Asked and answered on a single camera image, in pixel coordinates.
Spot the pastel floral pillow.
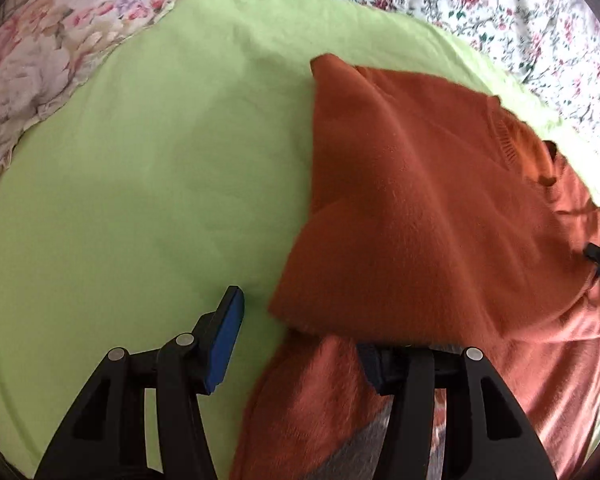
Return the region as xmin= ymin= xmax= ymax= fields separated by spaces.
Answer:
xmin=0 ymin=0 xmax=182 ymax=216

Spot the orange knit sweater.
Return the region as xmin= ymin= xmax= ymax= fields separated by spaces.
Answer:
xmin=228 ymin=53 xmax=600 ymax=480

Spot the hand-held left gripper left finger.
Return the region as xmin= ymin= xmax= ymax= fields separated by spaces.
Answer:
xmin=34 ymin=285 xmax=245 ymax=480

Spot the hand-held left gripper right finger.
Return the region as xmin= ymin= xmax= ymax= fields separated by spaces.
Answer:
xmin=356 ymin=342 xmax=557 ymax=480

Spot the white red-flowered duvet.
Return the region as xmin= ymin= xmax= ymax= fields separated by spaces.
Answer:
xmin=177 ymin=0 xmax=600 ymax=181

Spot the light green bed sheet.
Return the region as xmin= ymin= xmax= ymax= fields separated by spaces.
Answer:
xmin=0 ymin=0 xmax=600 ymax=480

